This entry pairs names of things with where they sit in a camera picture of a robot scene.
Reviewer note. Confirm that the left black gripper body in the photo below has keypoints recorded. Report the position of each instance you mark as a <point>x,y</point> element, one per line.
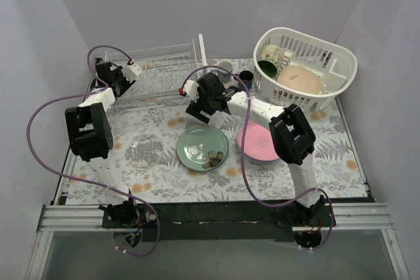
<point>119,84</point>

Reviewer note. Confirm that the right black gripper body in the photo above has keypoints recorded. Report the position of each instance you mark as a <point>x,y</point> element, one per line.
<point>197,111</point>

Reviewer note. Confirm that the green plate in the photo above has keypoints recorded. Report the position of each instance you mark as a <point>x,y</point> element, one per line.
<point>202,148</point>

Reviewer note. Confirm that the white wire dish rack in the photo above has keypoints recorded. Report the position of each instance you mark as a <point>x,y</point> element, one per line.
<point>163,71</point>

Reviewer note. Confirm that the clear glass plate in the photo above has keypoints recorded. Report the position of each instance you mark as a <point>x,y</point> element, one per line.
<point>145,150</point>

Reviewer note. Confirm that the pink plate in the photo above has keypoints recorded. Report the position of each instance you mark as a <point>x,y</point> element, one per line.
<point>258,143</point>

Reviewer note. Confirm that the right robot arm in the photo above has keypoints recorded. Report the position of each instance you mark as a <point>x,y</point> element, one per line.
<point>292,136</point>

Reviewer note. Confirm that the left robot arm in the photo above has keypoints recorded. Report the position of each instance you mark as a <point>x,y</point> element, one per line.
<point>91,139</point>

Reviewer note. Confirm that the cream leaf-shaped dish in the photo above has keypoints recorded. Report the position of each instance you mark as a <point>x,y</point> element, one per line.
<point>301,79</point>

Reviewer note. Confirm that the grey mug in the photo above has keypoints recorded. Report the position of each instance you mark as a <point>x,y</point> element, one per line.
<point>223,72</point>

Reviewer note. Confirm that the white cutting board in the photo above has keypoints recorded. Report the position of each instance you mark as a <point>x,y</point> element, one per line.
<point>202,50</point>

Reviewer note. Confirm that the dark blue mug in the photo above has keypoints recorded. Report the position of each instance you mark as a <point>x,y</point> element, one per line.
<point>246,77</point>

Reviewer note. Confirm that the floral tablecloth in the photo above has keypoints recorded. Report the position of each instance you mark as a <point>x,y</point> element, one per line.
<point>237,179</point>

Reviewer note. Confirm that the floral mug green inside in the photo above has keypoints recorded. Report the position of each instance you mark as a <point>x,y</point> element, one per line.
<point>270,60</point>

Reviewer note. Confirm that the white plastic basket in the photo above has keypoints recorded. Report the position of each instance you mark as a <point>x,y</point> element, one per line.
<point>334,65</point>

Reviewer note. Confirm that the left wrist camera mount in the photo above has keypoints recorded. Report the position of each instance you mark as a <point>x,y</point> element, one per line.
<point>131,71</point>

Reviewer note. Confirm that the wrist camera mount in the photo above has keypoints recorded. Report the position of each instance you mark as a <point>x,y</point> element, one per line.
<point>131,71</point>
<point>190,89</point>

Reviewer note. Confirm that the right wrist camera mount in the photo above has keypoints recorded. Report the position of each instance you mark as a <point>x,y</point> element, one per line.
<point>190,89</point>

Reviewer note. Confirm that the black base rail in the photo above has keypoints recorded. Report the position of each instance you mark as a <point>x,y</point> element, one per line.
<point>236,220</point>

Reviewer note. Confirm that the aluminium frame rail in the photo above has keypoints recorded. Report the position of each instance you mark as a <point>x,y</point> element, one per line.
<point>71,218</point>

